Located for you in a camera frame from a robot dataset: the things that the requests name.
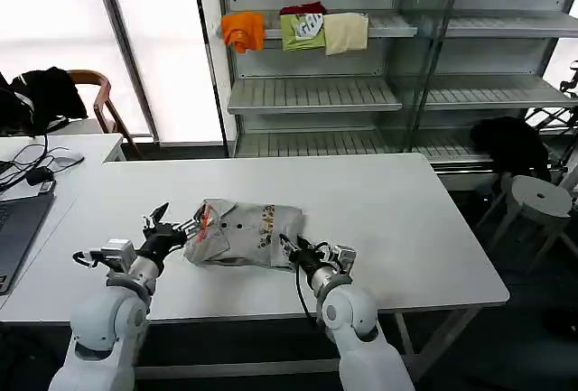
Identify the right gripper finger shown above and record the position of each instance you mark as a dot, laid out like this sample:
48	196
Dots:
304	244
287	247

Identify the black power adapter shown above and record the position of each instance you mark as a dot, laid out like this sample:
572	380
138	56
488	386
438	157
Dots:
38	177

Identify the grey metal shelf with clothes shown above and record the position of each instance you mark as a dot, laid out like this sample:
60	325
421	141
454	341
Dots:
361	70

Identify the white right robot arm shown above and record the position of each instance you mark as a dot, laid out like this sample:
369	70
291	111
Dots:
357	328

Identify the brown wooden chair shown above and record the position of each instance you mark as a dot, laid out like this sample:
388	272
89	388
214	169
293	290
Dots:
105	106

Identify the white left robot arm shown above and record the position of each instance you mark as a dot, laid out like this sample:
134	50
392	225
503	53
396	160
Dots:
110	319

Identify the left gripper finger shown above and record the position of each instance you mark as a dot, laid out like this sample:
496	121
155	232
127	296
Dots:
189	227
155	215

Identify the black garment heap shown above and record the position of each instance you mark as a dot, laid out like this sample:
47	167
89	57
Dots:
510	142

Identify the white round stool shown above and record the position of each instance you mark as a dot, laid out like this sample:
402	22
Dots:
537	203

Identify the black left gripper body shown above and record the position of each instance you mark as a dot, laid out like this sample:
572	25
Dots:
160	238

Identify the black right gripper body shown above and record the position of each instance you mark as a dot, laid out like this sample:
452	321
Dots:
307	259

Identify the black folding frame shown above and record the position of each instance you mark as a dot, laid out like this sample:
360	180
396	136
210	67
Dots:
566	115

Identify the dark grey laptop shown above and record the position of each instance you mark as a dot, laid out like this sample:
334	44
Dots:
18	233

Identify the grey window post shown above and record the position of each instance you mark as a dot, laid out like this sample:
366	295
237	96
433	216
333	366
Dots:
124	48

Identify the grey printed t-shirt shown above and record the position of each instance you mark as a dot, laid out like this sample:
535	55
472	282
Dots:
244	237

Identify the grey metal table frame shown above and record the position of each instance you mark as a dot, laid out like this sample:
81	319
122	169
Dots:
253	368

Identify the black jacket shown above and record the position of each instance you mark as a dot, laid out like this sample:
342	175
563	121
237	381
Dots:
40	97

